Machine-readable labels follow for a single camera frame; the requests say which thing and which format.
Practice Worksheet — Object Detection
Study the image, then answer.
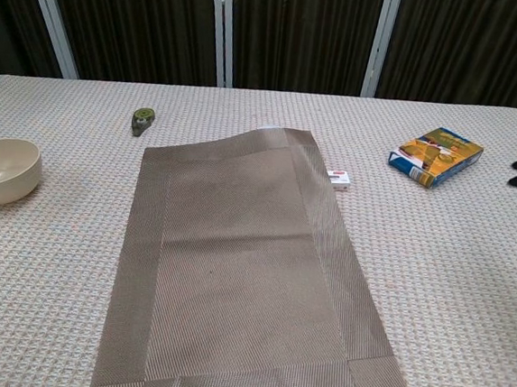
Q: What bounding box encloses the brown woven placemat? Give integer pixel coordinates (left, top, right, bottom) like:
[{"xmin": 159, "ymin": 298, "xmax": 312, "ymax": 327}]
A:
[{"xmin": 88, "ymin": 111, "xmax": 437, "ymax": 387}]

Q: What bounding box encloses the beige plastic bowl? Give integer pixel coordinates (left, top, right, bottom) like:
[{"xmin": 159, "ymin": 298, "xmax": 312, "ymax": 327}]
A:
[{"xmin": 0, "ymin": 136, "xmax": 46, "ymax": 210}]

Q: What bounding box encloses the blue and yellow snack box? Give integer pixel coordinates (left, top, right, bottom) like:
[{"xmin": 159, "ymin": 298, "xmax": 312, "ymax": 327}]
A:
[{"xmin": 385, "ymin": 122, "xmax": 486, "ymax": 195}]

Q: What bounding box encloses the beige woven tablecloth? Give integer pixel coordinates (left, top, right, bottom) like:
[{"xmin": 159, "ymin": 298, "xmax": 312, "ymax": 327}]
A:
[{"xmin": 0, "ymin": 61, "xmax": 517, "ymax": 387}]

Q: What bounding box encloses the small white cardboard box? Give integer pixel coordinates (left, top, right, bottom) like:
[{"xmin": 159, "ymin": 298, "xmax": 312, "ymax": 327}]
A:
[{"xmin": 325, "ymin": 167, "xmax": 353, "ymax": 194}]

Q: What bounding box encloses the green correction tape dispenser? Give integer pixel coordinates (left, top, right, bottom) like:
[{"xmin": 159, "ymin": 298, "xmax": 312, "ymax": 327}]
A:
[{"xmin": 129, "ymin": 106, "xmax": 157, "ymax": 140}]

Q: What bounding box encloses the dark pleated curtain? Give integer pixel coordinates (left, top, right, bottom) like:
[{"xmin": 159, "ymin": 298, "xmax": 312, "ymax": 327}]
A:
[{"xmin": 0, "ymin": 0, "xmax": 517, "ymax": 126}]

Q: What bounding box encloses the white metal frame post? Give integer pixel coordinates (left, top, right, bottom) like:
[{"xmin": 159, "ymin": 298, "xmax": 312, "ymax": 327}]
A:
[
  {"xmin": 13, "ymin": 0, "xmax": 86, "ymax": 81},
  {"xmin": 203, "ymin": 0, "xmax": 241, "ymax": 89},
  {"xmin": 359, "ymin": 0, "xmax": 402, "ymax": 101}
]

